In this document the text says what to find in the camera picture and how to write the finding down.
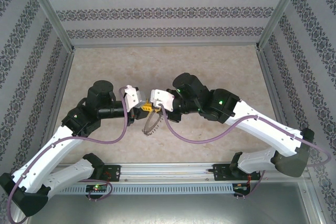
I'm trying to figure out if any circuit board with green light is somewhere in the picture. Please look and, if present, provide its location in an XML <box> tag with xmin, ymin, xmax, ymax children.
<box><xmin>86</xmin><ymin>184</ymin><xmax>109</xmax><ymax>194</ymax></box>

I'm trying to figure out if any grey metal sheet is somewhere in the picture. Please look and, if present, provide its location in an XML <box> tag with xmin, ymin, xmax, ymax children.
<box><xmin>26</xmin><ymin>194</ymin><xmax>322</xmax><ymax>224</ymax></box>

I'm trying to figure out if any circuit board with orange light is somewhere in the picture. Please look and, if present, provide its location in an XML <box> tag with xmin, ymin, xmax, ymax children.
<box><xmin>233</xmin><ymin>182</ymin><xmax>251</xmax><ymax>196</ymax></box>

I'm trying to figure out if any aluminium floor side rail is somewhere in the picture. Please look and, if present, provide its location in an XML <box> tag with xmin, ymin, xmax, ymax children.
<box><xmin>256</xmin><ymin>49</ymin><xmax>300</xmax><ymax>162</ymax></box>
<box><xmin>36</xmin><ymin>49</ymin><xmax>77</xmax><ymax>163</ymax></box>

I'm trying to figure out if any aluminium rear floor rail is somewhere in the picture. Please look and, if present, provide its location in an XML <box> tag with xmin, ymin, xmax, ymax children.
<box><xmin>72</xmin><ymin>42</ymin><xmax>260</xmax><ymax>49</ymax></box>

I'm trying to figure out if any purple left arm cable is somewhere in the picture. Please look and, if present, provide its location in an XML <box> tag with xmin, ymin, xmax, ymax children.
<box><xmin>7</xmin><ymin>87</ymin><xmax>129</xmax><ymax>223</ymax></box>

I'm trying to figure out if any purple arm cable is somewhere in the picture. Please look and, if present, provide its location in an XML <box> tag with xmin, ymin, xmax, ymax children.
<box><xmin>7</xmin><ymin>87</ymin><xmax>129</xmax><ymax>223</ymax></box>
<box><xmin>160</xmin><ymin>104</ymin><xmax>333</xmax><ymax>200</ymax></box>

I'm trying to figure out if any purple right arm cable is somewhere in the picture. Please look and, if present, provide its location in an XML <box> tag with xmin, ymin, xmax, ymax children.
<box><xmin>160</xmin><ymin>104</ymin><xmax>333</xmax><ymax>200</ymax></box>

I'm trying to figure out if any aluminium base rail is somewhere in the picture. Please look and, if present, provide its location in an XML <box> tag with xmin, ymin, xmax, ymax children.
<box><xmin>52</xmin><ymin>163</ymin><xmax>309</xmax><ymax>183</ymax></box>

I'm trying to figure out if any slotted grey cable duct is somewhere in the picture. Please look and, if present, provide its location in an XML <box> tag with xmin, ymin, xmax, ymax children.
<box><xmin>51</xmin><ymin>183</ymin><xmax>234</xmax><ymax>195</ymax></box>

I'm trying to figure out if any aluminium frame post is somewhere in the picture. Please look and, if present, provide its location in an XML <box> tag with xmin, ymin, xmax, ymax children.
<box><xmin>20</xmin><ymin>0</ymin><xmax>76</xmax><ymax>51</ymax></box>
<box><xmin>255</xmin><ymin>0</ymin><xmax>308</xmax><ymax>51</ymax></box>

